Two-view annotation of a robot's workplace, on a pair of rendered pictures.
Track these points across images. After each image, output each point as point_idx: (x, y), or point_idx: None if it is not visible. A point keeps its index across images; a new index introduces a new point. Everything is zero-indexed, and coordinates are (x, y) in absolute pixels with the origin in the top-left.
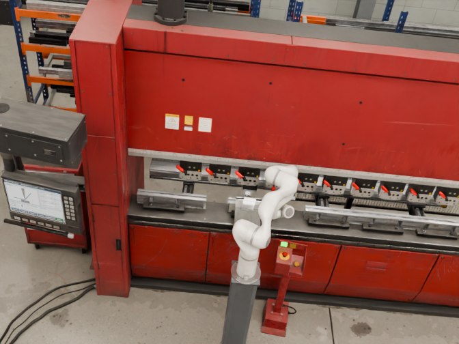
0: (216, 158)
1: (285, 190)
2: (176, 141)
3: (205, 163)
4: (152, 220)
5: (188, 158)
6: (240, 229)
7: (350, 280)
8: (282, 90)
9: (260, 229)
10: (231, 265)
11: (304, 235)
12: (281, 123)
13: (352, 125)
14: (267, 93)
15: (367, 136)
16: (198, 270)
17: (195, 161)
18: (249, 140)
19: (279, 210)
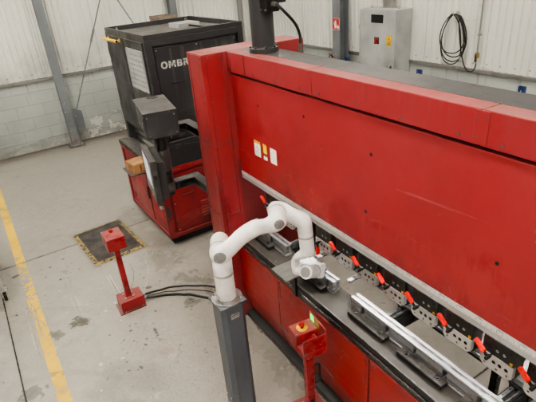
0: (283, 197)
1: (262, 221)
2: (262, 171)
3: None
4: (247, 245)
5: (269, 191)
6: (211, 237)
7: None
8: (311, 126)
9: (219, 242)
10: None
11: (336, 321)
12: (316, 168)
13: (369, 186)
14: (303, 128)
15: (385, 207)
16: (277, 321)
17: (273, 196)
18: (299, 183)
19: (300, 266)
